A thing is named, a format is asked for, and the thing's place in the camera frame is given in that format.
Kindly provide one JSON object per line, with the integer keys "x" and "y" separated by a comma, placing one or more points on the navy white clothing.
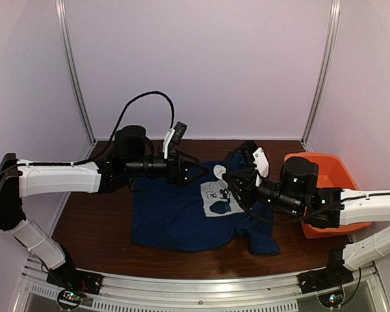
{"x": 200, "y": 216}

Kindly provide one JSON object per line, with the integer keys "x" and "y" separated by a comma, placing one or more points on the left circuit board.
{"x": 69, "y": 300}

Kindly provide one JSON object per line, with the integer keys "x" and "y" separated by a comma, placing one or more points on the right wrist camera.
{"x": 255, "y": 156}

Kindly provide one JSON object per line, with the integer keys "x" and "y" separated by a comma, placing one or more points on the aluminium frame post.
{"x": 329, "y": 47}
{"x": 72, "y": 70}

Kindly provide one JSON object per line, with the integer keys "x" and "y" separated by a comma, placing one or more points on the front aluminium rail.
{"x": 280, "y": 292}

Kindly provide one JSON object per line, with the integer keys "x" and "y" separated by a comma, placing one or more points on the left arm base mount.
{"x": 82, "y": 282}

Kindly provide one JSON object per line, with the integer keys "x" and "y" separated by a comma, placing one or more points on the left aluminium frame post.
{"x": 72, "y": 70}

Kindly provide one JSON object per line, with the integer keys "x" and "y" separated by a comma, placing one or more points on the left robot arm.
{"x": 131, "y": 155}

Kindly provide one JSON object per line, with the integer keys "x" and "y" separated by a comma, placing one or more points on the orange plastic bin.
{"x": 332, "y": 173}

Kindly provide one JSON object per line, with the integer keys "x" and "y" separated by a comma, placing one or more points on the circuit board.
{"x": 69, "y": 300}
{"x": 331, "y": 299}

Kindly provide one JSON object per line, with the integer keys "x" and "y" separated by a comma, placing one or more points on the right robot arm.
{"x": 296, "y": 193}

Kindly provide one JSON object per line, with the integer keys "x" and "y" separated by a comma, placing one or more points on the right aluminium frame post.
{"x": 329, "y": 47}

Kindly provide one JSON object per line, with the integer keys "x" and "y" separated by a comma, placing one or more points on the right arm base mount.
{"x": 322, "y": 279}

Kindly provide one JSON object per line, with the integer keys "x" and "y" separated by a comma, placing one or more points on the right circuit board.
{"x": 331, "y": 299}

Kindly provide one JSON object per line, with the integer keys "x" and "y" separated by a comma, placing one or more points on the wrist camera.
{"x": 255, "y": 156}
{"x": 173, "y": 137}

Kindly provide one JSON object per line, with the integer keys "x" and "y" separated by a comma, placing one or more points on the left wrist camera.
{"x": 173, "y": 137}

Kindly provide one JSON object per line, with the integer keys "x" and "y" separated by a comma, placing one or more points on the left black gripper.
{"x": 179, "y": 178}

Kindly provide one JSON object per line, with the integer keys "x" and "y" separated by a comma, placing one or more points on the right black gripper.
{"x": 245, "y": 189}

